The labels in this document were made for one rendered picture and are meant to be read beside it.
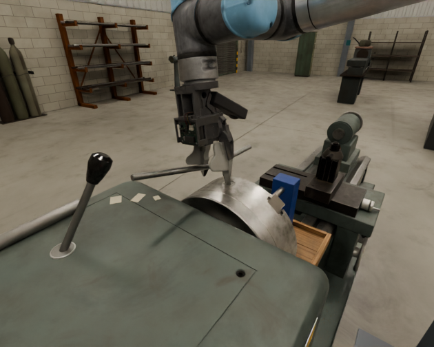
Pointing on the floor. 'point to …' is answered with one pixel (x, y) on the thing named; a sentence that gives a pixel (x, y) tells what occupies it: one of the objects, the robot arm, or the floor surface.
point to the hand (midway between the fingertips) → (216, 173)
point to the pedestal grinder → (175, 69)
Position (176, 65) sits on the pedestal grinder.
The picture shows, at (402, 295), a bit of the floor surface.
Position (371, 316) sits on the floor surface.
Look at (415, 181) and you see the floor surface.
